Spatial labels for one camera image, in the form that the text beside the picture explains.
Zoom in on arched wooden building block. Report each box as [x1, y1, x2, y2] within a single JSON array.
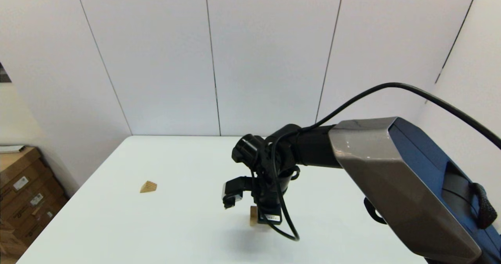
[[250, 206, 274, 232]]

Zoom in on stacked cardboard boxes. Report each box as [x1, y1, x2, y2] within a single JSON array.
[[0, 160, 70, 248]]

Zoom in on plain brown cardboard box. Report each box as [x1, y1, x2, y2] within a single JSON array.
[[0, 147, 43, 188]]

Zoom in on flat white board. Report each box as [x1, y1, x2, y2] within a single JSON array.
[[0, 145, 27, 155]]

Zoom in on small brown cardboard box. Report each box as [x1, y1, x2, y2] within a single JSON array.
[[0, 223, 29, 264]]

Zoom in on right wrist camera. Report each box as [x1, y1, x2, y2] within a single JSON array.
[[222, 177, 255, 210]]

